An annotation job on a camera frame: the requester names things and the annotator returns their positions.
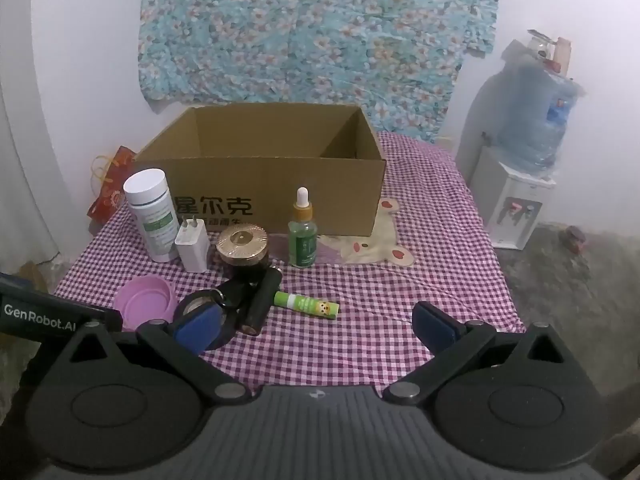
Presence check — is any green lip balm tube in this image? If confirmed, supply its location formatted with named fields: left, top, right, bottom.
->
left=273, top=291, right=341, bottom=320

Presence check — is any brown cardboard box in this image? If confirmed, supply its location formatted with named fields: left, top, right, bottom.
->
left=131, top=102, right=387, bottom=237

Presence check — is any floral blue cloth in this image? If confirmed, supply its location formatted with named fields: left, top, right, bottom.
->
left=136, top=0, right=501, bottom=143

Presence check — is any white charger plug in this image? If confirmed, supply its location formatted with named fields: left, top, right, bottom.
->
left=174, top=215, right=211, bottom=274

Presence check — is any red gift bag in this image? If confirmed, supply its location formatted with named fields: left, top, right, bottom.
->
left=87, top=146, right=137, bottom=226

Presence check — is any purple collapsible cup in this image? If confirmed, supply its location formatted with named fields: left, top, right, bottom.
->
left=114, top=280, right=177, bottom=332

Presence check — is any black cylinder tube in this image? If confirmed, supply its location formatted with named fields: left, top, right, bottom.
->
left=239, top=266, right=283, bottom=337

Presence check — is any white bottle with green label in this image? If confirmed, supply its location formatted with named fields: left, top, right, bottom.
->
left=123, top=169, right=180, bottom=263

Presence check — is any small pink box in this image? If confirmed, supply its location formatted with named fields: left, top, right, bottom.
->
left=550, top=37, right=573, bottom=77

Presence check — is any small black object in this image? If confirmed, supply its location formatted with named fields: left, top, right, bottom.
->
left=214, top=279, right=260, bottom=311

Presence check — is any clear cup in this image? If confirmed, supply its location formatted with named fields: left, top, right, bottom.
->
left=526, top=30, right=555, bottom=61

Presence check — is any blue water jug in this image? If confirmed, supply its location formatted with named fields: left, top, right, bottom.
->
left=492, top=40, right=583, bottom=175

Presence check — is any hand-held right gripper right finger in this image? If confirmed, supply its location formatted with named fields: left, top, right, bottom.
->
left=384, top=301, right=571, bottom=406

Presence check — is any white water dispenser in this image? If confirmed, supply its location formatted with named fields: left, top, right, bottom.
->
left=470, top=146, right=557, bottom=251

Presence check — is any pink checkered tablecloth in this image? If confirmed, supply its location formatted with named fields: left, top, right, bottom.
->
left=52, top=130, right=526, bottom=401

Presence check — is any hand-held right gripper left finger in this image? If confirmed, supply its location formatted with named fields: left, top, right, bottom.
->
left=70, top=306, right=251, bottom=407

